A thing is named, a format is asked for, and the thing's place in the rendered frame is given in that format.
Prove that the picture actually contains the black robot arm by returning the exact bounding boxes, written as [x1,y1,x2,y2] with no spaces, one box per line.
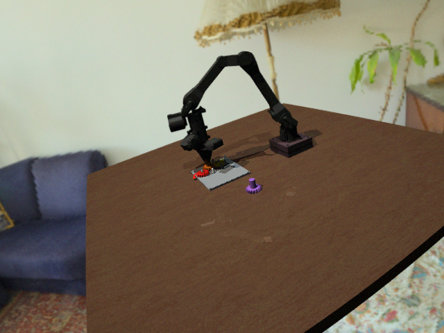
[167,51,300,151]

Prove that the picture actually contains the red gear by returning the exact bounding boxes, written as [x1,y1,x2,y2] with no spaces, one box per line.
[196,169,210,178]

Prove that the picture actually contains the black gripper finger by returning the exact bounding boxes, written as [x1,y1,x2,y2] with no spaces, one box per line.
[193,145,206,161]
[201,148,212,162]

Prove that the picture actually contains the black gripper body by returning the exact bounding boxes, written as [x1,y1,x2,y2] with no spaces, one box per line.
[189,124,223,151]

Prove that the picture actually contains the purple gear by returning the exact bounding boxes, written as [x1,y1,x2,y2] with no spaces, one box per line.
[246,178,262,194]

